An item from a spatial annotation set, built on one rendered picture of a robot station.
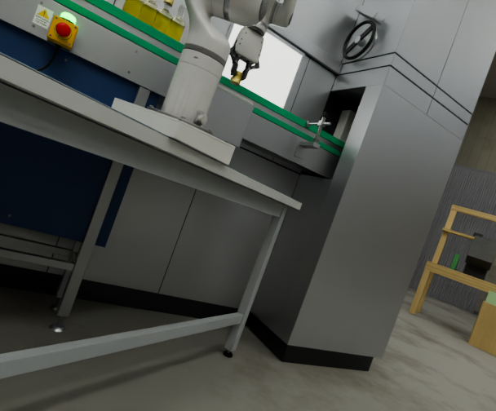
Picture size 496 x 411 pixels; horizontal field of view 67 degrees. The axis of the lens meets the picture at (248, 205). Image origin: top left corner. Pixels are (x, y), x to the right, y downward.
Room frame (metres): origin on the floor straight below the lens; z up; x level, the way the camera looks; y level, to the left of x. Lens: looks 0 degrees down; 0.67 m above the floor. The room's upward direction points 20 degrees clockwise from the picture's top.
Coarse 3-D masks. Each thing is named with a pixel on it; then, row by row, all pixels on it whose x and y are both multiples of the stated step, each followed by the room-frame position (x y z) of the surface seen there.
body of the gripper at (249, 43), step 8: (240, 32) 1.34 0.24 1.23; (248, 32) 1.33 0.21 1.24; (256, 32) 1.34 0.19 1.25; (240, 40) 1.32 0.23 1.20; (248, 40) 1.33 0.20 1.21; (256, 40) 1.35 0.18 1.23; (240, 48) 1.33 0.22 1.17; (248, 48) 1.34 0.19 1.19; (256, 48) 1.35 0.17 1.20; (248, 56) 1.35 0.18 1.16; (256, 56) 1.36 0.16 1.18
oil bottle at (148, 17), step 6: (144, 0) 1.40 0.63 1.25; (150, 0) 1.40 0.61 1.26; (144, 6) 1.39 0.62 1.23; (150, 6) 1.40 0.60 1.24; (156, 6) 1.41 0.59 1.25; (144, 12) 1.40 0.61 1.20; (150, 12) 1.41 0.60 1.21; (156, 12) 1.42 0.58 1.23; (138, 18) 1.39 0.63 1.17; (144, 18) 1.40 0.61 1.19; (150, 18) 1.41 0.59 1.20; (150, 24) 1.41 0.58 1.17
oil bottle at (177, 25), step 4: (176, 16) 1.46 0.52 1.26; (172, 20) 1.45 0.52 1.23; (176, 20) 1.46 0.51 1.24; (180, 20) 1.47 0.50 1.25; (172, 24) 1.45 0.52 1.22; (176, 24) 1.46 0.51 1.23; (180, 24) 1.47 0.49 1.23; (184, 24) 1.48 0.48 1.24; (168, 28) 1.46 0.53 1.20; (172, 28) 1.45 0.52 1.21; (176, 28) 1.46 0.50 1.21; (180, 28) 1.47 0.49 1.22; (168, 32) 1.45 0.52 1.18; (172, 32) 1.46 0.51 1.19; (176, 32) 1.46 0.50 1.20; (180, 32) 1.47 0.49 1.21; (172, 36) 1.46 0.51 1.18; (176, 36) 1.47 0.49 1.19; (180, 36) 1.47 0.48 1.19; (176, 40) 1.47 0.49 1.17
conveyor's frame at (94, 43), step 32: (0, 0) 1.09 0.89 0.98; (32, 0) 1.13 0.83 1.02; (32, 32) 1.14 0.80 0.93; (96, 32) 1.22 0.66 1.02; (96, 64) 1.24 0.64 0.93; (128, 64) 1.28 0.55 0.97; (160, 64) 1.33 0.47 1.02; (160, 96) 1.39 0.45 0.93; (256, 128) 1.66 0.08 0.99; (288, 160) 1.91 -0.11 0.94; (320, 160) 1.86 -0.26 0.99
